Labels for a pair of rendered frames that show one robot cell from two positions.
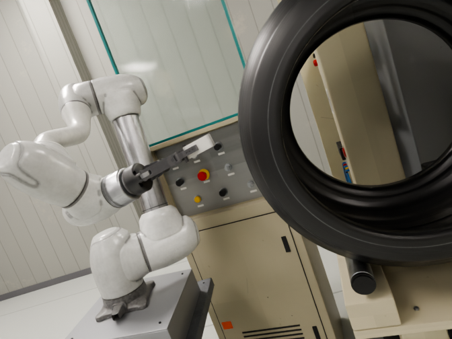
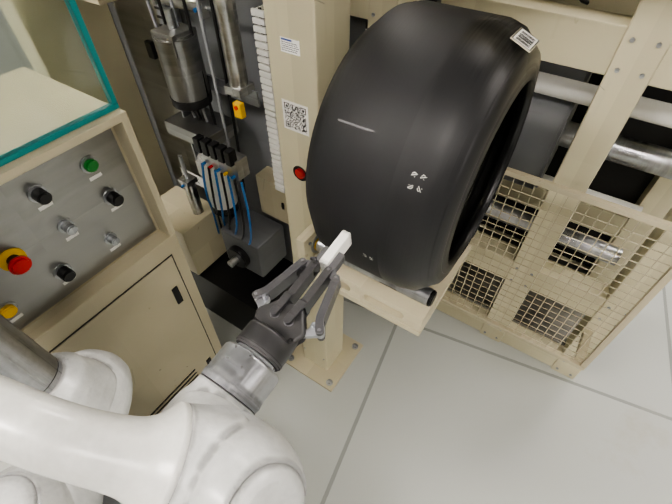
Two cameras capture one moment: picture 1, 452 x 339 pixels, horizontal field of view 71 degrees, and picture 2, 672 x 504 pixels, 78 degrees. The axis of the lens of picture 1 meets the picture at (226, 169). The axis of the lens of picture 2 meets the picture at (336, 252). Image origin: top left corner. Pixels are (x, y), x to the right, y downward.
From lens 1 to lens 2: 89 cm
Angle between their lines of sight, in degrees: 73
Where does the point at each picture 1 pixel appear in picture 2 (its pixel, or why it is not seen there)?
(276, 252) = (167, 311)
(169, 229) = (106, 391)
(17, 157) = (302, 484)
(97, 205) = not seen: hidden behind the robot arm
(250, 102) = (450, 196)
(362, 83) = not seen: hidden behind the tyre
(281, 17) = (485, 106)
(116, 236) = (45, 489)
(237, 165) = (81, 216)
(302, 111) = not seen: outside the picture
